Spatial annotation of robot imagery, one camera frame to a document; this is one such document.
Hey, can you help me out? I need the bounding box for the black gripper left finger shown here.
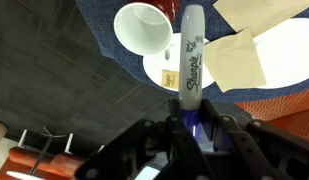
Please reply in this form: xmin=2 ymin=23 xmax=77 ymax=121
xmin=164 ymin=99 xmax=213 ymax=180

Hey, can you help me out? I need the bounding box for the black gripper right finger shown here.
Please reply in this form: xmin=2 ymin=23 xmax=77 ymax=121
xmin=201 ymin=100 xmax=271 ymax=180

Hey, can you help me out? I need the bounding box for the blue Sharpie marker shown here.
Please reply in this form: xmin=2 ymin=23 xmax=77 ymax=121
xmin=179 ymin=5 xmax=205 ymax=138

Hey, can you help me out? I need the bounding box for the red white mug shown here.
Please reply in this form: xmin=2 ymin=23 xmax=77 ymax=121
xmin=113 ymin=0 xmax=179 ymax=60

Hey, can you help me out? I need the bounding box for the tan sugar packet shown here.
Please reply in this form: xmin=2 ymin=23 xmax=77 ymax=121
xmin=161 ymin=70 xmax=179 ymax=90

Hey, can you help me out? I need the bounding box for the brown napkin on plates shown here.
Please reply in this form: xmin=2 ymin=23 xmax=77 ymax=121
xmin=204 ymin=28 xmax=266 ymax=92

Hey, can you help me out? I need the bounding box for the orange sofa foreground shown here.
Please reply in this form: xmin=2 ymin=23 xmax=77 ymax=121
xmin=237 ymin=90 xmax=309 ymax=141

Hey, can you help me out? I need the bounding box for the large white plate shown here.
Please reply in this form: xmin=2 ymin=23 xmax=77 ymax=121
xmin=253 ymin=18 xmax=309 ymax=89

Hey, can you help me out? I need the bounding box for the brown napkin centre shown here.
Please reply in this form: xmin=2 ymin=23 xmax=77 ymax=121
xmin=213 ymin=0 xmax=309 ymax=37

